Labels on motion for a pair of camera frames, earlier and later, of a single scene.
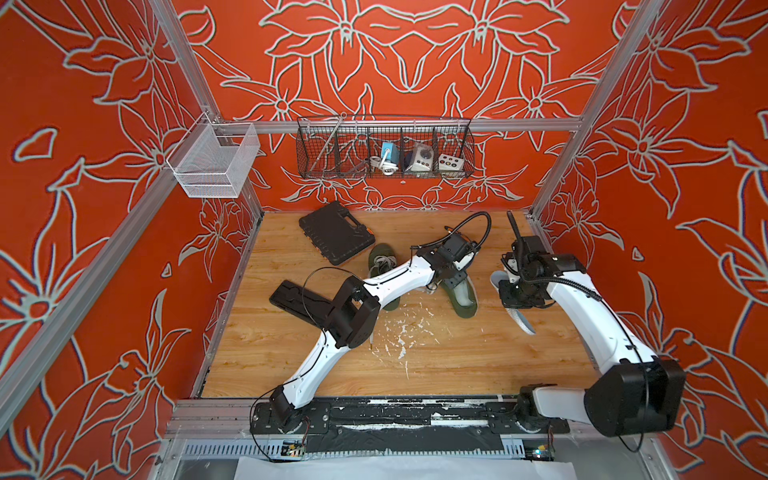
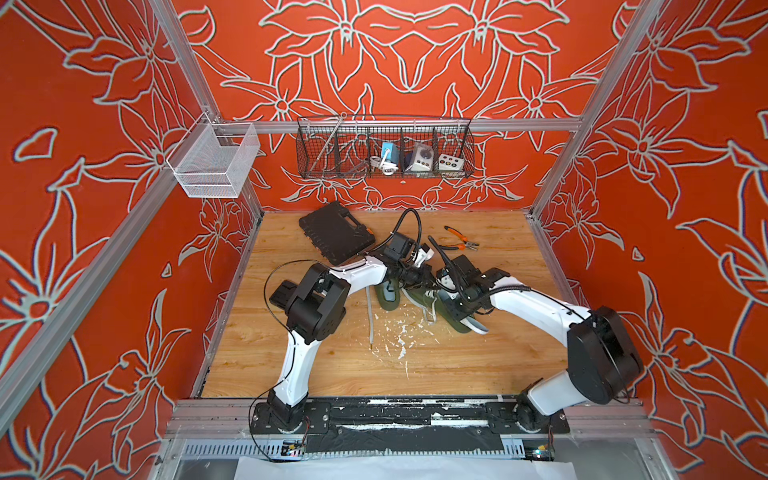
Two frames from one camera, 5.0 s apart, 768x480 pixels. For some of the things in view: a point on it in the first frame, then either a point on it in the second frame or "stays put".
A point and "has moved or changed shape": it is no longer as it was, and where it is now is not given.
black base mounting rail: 404,425 stays put
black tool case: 335,232 stays put
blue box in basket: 393,155 stays put
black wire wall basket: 386,147 stays put
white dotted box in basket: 448,162 stays put
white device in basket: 423,158 stays put
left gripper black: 460,276 to 424,275
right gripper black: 509,302 to 450,305
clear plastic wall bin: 213,159 stays put
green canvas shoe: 464,297 has moved or changed shape
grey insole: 496,277 has moved or changed shape
